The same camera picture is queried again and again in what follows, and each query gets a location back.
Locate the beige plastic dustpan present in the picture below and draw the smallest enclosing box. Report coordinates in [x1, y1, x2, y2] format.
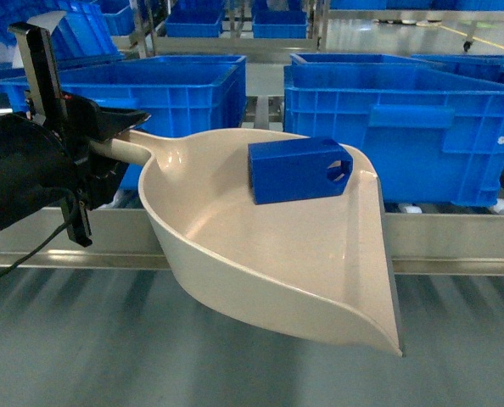
[91, 128, 403, 356]

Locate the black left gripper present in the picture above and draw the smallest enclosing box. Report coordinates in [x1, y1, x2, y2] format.
[8, 22, 150, 247]

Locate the blue bin front right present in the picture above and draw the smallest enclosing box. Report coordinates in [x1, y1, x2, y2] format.
[283, 53, 504, 207]

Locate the blue bin front left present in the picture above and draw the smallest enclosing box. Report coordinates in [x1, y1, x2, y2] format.
[0, 56, 246, 188]

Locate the steel shelf rack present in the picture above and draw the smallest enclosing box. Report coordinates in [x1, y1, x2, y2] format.
[0, 0, 504, 276]

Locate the blue plastic block part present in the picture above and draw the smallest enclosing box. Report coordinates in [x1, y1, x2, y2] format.
[248, 137, 354, 204]

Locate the blue bin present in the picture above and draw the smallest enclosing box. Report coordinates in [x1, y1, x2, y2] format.
[0, 56, 246, 188]
[283, 53, 504, 207]

